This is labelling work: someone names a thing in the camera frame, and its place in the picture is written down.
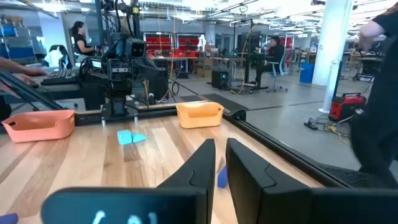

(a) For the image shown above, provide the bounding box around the black keyboard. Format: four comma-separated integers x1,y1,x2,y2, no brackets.
40,68,78,86

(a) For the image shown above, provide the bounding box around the white column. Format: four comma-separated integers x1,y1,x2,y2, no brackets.
312,0,354,113

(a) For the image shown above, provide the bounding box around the yellow hanging cable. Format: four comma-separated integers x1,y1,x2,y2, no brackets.
230,26,253,95

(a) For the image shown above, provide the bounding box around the person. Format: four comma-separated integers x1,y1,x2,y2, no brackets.
254,35,285,88
349,2,398,189
70,21,96,63

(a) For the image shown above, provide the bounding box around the person's forearm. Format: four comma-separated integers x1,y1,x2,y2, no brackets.
0,57,27,74

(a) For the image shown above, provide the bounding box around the yellow plastic basket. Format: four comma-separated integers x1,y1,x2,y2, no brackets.
175,101,224,129

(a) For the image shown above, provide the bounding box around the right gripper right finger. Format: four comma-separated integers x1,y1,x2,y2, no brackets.
225,138,398,224

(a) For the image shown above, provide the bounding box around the blue shelf rack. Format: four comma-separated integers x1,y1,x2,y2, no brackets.
0,15,42,65

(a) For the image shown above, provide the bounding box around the black computer case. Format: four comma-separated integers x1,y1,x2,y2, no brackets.
211,69,231,91

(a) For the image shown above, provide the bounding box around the person's hand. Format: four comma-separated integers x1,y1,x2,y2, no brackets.
21,65,47,77

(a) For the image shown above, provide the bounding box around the red bin shelving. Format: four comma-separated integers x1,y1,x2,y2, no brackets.
144,33,200,58

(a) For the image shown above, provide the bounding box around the blue rectangular block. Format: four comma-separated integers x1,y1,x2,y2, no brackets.
0,212,19,224
216,166,229,189

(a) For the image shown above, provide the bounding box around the turquoise triangle block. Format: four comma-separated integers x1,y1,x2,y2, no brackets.
131,133,148,144

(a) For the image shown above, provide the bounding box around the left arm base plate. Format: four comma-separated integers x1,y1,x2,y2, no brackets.
101,104,140,123

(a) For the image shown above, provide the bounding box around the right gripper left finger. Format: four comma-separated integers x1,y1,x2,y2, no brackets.
40,138,216,224

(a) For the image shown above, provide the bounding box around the blue bin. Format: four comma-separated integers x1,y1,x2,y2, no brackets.
299,62,315,84

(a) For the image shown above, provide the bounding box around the black standing desk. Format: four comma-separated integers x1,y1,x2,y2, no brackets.
233,18,270,95

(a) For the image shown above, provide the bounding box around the turquoise square block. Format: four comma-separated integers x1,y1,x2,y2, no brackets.
117,129,134,146

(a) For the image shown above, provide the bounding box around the dark grey monitor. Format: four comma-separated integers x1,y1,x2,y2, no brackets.
0,68,65,111

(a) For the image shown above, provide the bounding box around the grey office chair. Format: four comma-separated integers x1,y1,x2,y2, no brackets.
267,49,289,93

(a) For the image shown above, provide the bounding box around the orange plastic basket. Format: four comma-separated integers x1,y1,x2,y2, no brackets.
1,109,76,144

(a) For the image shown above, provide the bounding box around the black chair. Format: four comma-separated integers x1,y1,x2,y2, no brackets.
49,44,73,70

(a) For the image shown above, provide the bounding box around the yellow floor cable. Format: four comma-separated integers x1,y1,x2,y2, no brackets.
328,115,354,144

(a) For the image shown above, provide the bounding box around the black aluminium table frame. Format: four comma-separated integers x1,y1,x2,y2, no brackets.
74,101,398,189

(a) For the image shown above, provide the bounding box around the red generator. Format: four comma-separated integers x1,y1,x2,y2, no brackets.
328,92,367,123

